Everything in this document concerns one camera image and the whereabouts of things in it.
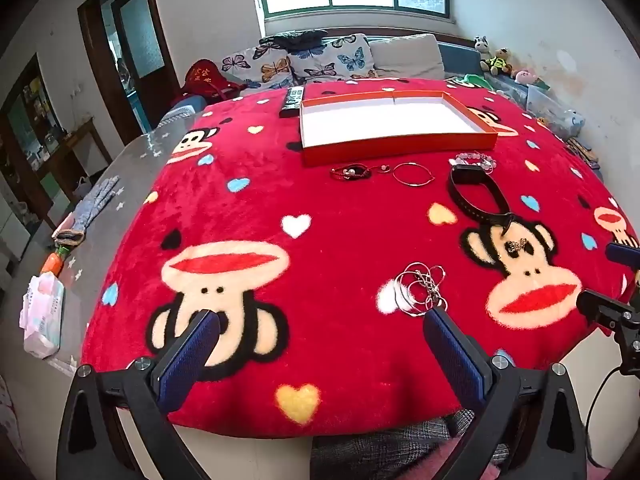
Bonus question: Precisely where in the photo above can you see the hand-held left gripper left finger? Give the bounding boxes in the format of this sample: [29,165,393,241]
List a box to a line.
[56,308,221,480]

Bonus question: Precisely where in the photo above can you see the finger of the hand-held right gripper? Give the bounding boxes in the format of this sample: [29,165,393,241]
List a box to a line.
[576,289,640,333]
[605,241,640,263]

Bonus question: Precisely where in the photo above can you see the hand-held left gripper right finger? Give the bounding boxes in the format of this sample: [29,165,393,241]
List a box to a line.
[422,306,588,480]

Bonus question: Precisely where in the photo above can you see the silver chain necklace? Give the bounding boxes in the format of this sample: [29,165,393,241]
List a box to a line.
[407,262,449,311]

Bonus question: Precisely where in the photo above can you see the silver bangle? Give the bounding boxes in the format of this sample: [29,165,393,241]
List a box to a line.
[393,269,426,318]

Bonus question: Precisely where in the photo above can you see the black smartwatch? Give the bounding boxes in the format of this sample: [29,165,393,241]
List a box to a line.
[448,164,516,233]

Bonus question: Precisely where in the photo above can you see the large thin hoop earring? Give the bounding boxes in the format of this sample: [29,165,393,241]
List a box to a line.
[392,162,436,187]

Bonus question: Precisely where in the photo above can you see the red cord bracelet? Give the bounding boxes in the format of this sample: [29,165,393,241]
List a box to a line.
[330,162,374,181]

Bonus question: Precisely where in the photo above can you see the orange shallow box tray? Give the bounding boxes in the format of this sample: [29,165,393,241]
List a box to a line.
[299,91,499,167]

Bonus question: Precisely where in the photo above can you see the person's plaid trousers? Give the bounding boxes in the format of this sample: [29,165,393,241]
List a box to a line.
[310,410,511,480]

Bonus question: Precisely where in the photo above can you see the red monkey printed blanket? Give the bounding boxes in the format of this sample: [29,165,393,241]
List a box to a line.
[80,77,640,438]

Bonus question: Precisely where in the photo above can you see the tissue pack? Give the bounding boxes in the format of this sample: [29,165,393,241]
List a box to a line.
[19,272,66,358]

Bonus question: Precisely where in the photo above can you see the orange carrot-shaped item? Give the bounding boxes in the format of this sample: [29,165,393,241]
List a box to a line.
[40,245,68,278]

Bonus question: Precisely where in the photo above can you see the clear plastic storage box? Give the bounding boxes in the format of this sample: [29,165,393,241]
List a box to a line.
[500,77,586,141]

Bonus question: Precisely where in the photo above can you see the grey glove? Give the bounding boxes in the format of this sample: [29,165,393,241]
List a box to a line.
[54,176,121,247]

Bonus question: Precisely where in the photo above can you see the bear plush yellow vest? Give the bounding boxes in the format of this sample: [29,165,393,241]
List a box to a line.
[480,47,513,76]

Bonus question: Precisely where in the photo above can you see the wooden side desk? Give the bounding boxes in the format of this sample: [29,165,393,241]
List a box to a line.
[47,117,113,201]

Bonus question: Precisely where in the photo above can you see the blue grey striped cloth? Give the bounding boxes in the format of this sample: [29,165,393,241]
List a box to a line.
[155,95,211,131]

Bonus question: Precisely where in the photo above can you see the black remote control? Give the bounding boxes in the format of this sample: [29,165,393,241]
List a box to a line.
[278,86,306,120]

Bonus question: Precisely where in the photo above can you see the red bag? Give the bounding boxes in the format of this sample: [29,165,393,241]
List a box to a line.
[180,59,246,106]

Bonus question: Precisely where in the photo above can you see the dark display cabinet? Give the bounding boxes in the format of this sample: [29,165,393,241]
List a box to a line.
[0,52,61,261]

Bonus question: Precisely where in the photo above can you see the beige cushion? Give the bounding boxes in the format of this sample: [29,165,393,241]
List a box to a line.
[370,33,446,81]

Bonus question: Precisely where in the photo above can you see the butterfly print cushion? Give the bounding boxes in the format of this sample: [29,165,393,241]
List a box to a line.
[220,40,296,93]
[287,33,376,83]

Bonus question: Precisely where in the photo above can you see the dark wooden door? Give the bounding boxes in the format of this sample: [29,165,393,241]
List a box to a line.
[77,0,181,146]

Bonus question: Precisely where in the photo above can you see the dark cloth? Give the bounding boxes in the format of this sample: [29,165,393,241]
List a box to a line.
[259,30,328,52]

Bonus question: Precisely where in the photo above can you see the black cable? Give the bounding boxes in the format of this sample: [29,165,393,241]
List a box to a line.
[586,360,640,468]

